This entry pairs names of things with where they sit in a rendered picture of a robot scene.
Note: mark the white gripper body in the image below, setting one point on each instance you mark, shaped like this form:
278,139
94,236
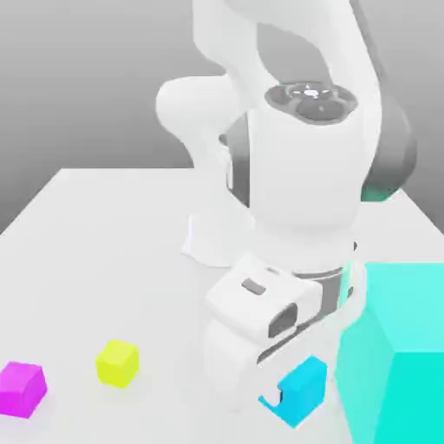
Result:
229,367

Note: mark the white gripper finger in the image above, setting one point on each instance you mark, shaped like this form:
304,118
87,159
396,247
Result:
276,393

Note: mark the small blue cube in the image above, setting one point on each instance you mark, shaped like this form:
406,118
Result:
301,392

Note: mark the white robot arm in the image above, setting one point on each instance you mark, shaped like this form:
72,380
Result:
301,173

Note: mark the small yellow cube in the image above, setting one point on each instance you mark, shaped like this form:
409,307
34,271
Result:
116,364

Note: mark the small magenta cube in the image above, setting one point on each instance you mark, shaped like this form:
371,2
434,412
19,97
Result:
20,388

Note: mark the large turquoise box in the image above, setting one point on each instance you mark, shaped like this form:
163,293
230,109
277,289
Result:
402,353

